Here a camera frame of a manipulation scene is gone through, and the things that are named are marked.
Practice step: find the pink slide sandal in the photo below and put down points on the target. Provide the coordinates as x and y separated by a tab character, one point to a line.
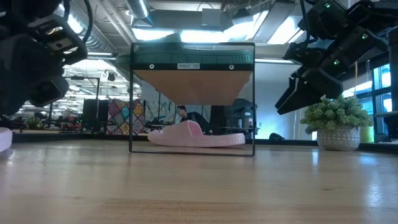
4	140
192	140

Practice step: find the potted green plant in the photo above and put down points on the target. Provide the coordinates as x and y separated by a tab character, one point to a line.
339	127

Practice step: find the black equipment rack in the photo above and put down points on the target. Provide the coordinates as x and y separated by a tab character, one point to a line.
239	115

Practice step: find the green cup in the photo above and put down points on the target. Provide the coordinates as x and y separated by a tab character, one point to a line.
366	134

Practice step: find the black background stand frame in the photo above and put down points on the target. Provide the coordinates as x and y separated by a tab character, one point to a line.
84	77

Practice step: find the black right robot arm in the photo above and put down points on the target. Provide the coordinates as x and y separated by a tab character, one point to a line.
342	15

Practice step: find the black round object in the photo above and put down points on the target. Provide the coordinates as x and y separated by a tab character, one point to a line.
276	136

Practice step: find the wooden shelf with black frame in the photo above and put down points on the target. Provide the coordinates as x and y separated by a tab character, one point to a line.
192	87

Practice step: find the person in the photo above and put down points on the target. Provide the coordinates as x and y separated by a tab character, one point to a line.
189	115

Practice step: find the green slide sandal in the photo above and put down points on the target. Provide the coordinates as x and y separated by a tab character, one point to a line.
186	57

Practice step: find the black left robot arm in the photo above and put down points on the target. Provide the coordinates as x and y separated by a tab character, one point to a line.
18	12

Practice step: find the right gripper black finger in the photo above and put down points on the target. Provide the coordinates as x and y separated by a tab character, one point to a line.
289	90
317	87

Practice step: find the black metal table frame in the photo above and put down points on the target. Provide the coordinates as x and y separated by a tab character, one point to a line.
280	142

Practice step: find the colourful patchwork panel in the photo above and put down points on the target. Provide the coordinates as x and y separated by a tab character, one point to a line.
121	118

